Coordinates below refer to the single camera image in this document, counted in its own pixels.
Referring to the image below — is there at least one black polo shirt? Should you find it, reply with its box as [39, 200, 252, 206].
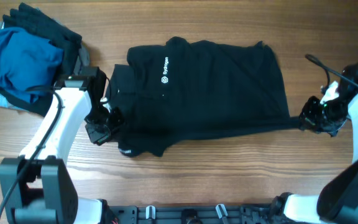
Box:
[110, 37, 299, 157]

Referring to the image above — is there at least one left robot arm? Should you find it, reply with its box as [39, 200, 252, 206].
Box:
[0, 67, 124, 223]

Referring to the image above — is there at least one black folded garment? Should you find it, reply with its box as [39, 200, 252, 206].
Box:
[0, 2, 82, 116]

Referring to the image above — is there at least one blue folded shirt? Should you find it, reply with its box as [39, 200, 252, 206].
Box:
[0, 27, 63, 103]

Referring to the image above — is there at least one grey folded garment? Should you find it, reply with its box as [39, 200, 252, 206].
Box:
[73, 44, 90, 75]

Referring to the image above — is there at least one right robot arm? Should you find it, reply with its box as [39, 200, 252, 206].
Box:
[268, 63, 358, 223]

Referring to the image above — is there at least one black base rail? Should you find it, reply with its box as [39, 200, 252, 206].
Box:
[110, 204, 285, 224]

